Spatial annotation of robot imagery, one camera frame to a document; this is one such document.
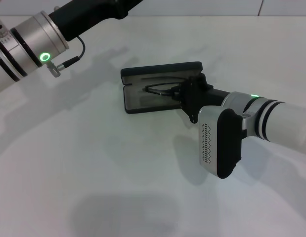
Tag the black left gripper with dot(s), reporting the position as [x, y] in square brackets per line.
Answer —
[93, 14]

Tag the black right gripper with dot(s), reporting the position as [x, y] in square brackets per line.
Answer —
[199, 96]

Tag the black round-lens glasses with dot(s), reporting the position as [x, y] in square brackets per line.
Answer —
[145, 89]

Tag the black hard glasses case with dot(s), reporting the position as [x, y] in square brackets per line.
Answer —
[147, 70]

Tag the silver black wrist camera box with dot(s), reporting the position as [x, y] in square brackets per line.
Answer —
[227, 143]

